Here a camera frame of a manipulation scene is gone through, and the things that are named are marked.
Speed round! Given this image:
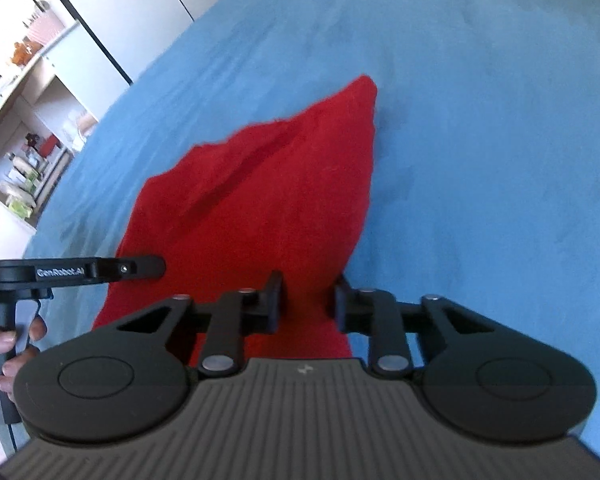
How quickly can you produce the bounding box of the pink basket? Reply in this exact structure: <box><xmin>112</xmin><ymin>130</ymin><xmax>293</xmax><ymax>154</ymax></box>
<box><xmin>24</xmin><ymin>9</ymin><xmax>67</xmax><ymax>47</ymax></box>

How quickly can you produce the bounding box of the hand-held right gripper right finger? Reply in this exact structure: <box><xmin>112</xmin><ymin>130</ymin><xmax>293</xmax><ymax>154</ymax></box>
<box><xmin>332</xmin><ymin>272</ymin><xmax>496</xmax><ymax>380</ymax></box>

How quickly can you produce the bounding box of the green packet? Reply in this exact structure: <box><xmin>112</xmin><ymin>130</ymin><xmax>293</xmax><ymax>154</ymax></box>
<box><xmin>7</xmin><ymin>199</ymin><xmax>36</xmax><ymax>220</ymax></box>

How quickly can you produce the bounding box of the bed with blue sheet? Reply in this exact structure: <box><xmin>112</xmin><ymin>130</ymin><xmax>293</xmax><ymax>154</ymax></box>
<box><xmin>22</xmin><ymin>0</ymin><xmax>600</xmax><ymax>466</ymax></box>

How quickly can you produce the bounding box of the red knit sweater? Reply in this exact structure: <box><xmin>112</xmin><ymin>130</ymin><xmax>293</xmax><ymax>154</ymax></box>
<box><xmin>92</xmin><ymin>75</ymin><xmax>379</xmax><ymax>361</ymax></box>

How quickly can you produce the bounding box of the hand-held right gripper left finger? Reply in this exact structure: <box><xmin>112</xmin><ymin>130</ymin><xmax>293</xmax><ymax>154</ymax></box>
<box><xmin>115</xmin><ymin>270</ymin><xmax>284</xmax><ymax>377</ymax></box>

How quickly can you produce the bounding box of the orange bear toy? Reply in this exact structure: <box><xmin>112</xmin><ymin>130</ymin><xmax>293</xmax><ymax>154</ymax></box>
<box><xmin>12</xmin><ymin>40</ymin><xmax>44</xmax><ymax>67</ymax></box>

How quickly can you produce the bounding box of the white and grey wardrobe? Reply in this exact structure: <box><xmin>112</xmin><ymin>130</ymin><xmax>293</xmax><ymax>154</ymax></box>
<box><xmin>34</xmin><ymin>0</ymin><xmax>232</xmax><ymax>87</ymax></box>

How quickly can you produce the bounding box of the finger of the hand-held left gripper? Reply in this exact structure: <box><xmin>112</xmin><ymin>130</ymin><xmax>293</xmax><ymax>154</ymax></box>
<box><xmin>85</xmin><ymin>255</ymin><xmax>167</xmax><ymax>282</ymax></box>

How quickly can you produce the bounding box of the white shelf unit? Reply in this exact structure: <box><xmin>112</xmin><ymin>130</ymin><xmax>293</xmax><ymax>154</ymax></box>
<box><xmin>0</xmin><ymin>22</ymin><xmax>102</xmax><ymax>233</ymax></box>

